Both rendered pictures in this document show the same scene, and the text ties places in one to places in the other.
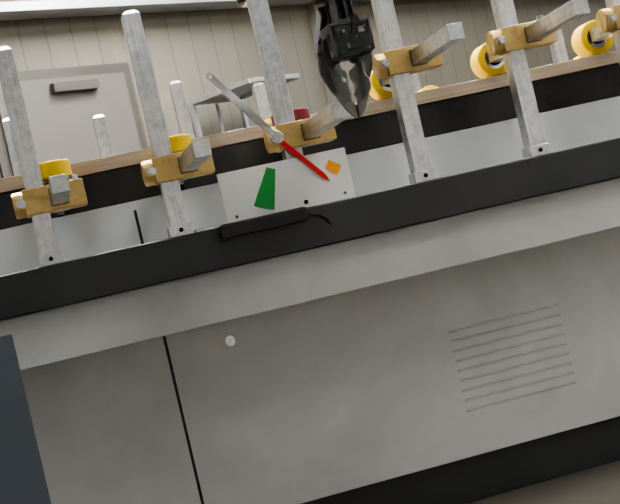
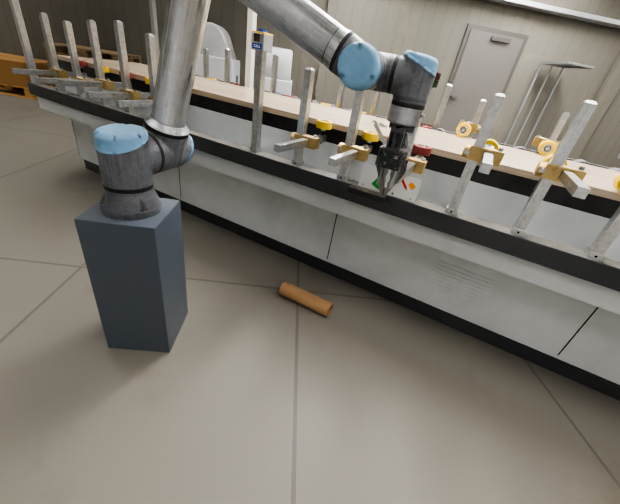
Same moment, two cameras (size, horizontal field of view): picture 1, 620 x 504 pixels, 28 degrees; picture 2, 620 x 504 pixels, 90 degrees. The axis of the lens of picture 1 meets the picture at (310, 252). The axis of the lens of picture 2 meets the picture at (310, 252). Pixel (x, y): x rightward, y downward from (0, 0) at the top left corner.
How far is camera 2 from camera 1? 1.40 m
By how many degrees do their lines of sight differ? 45
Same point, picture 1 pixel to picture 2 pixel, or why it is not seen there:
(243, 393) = (355, 233)
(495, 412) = (437, 295)
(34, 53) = (494, 20)
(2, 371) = (148, 239)
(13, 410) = (150, 252)
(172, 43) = (554, 32)
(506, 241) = (471, 256)
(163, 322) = (323, 204)
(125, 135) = (507, 66)
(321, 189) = (401, 192)
